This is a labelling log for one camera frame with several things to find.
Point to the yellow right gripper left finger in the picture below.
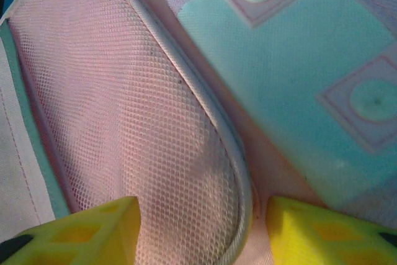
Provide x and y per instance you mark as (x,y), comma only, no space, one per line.
(93,240)

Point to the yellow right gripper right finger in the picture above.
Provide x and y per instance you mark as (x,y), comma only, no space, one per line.
(325,240)

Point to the pink backpack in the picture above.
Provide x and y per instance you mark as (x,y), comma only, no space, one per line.
(124,91)

